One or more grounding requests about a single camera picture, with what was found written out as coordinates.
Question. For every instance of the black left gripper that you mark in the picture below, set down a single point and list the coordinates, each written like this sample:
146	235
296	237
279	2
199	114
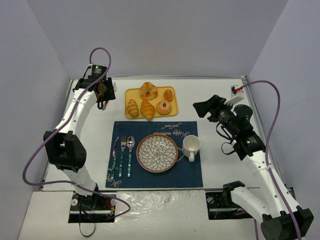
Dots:
108	89

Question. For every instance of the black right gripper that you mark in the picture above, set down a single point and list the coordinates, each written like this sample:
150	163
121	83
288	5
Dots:
213	109

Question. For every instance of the small croissant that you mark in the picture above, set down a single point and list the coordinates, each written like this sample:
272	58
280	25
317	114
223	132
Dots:
132	108

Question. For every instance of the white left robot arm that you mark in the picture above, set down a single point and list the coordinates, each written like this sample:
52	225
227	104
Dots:
64	148

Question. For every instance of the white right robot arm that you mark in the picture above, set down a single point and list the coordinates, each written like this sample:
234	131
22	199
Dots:
279	215

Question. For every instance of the round flower-shaped bread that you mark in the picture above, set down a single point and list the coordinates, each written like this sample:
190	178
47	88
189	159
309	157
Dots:
148	91

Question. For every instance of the white ceramic mug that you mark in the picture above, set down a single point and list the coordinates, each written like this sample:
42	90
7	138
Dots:
190	147

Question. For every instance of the yellow plastic tray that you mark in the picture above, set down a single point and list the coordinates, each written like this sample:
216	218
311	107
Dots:
133	94

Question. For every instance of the large middle croissant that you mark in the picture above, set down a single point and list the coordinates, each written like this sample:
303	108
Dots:
147	109

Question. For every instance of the small orange pastry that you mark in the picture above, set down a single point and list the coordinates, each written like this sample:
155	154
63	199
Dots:
168	95

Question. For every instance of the patterned ceramic plate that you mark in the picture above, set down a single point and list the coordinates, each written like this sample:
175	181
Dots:
157	153

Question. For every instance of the dark blue placemat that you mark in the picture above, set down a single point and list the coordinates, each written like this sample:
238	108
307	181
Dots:
184	174

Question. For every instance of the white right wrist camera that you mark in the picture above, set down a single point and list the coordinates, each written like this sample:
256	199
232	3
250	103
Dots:
237	95

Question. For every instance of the fork teal handle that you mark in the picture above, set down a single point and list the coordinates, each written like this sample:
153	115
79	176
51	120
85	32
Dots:
123	145

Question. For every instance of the sugared ring donut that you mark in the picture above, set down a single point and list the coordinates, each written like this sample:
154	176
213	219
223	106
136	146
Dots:
163	107

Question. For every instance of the spoon teal handle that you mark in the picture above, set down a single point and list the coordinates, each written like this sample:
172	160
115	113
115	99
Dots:
130	144

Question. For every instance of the table knife teal handle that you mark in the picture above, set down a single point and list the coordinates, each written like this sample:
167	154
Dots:
114	155

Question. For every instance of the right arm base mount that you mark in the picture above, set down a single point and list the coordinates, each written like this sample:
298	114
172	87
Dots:
218	209

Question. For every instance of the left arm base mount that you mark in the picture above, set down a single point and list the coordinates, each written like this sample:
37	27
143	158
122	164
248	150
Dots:
91	209

